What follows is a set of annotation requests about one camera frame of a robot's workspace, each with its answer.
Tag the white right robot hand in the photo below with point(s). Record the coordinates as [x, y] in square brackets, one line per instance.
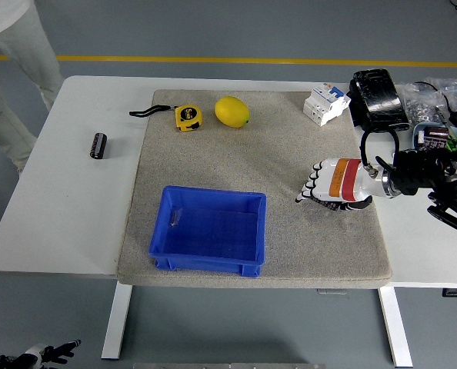
[340, 180]

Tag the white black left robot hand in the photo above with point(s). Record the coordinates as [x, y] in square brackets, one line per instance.
[53, 353]

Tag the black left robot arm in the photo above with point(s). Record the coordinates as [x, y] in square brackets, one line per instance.
[1, 363]

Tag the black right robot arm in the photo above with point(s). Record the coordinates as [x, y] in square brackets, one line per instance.
[413, 173]

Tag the blue plastic box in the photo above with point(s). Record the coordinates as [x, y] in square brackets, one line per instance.
[209, 234]

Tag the white table leg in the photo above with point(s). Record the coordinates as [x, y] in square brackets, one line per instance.
[116, 323]
[395, 326]

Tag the white blue circuit breaker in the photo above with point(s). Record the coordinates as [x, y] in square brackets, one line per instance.
[324, 105]

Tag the black wrapped device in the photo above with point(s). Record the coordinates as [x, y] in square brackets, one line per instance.
[378, 100]

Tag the grey-brown mat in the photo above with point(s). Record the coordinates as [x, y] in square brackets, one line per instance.
[251, 161]

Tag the light blue bowl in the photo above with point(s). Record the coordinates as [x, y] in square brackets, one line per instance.
[417, 130]

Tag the clear bag of metal nuts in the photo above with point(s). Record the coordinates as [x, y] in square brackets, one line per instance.
[421, 105]

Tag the green plastic piece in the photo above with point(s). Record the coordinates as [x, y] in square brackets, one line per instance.
[453, 143]

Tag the grey metal tool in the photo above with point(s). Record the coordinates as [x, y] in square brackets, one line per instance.
[442, 117]

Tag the yellow lemon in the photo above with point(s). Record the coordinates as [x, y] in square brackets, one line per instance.
[231, 111]

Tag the yellow tape measure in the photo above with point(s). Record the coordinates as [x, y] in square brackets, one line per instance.
[188, 118]

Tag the person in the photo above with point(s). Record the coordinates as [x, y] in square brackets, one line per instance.
[17, 77]

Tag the grey table bracket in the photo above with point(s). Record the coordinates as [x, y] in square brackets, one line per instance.
[331, 291]

